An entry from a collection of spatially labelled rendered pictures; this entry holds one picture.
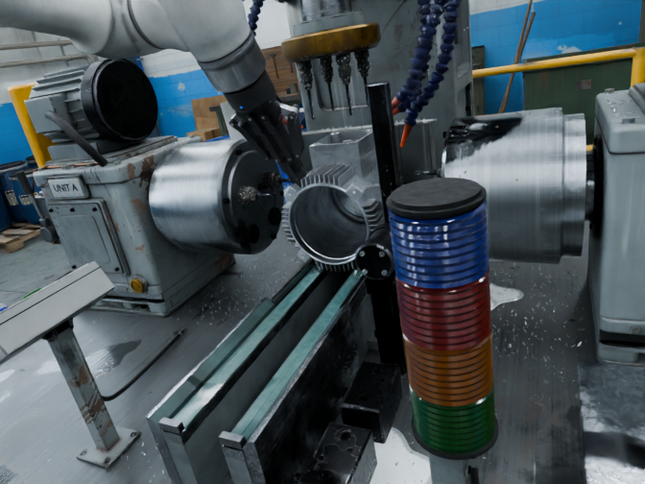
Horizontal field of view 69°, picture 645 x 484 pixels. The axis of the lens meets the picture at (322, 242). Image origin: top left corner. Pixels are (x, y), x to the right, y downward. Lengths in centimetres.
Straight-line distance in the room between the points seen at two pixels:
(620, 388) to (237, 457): 43
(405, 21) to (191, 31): 53
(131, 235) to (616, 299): 92
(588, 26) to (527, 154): 519
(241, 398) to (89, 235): 62
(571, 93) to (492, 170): 416
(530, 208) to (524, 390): 27
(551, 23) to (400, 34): 486
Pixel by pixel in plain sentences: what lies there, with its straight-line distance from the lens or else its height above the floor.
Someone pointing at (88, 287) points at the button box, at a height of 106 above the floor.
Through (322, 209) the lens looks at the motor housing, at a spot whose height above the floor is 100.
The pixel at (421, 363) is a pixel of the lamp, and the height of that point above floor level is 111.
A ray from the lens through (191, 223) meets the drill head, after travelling 100.
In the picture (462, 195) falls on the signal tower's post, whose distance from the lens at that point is 29.
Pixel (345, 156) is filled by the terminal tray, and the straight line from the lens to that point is 88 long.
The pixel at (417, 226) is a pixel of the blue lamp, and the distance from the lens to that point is 28.
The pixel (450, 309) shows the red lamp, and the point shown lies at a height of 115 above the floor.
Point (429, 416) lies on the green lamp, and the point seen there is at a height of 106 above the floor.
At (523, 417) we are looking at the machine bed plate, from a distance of 75.
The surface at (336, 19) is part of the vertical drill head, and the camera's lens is 87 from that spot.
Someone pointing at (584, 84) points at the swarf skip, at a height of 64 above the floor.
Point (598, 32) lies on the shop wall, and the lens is 592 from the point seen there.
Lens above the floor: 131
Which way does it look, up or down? 22 degrees down
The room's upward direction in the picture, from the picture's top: 10 degrees counter-clockwise
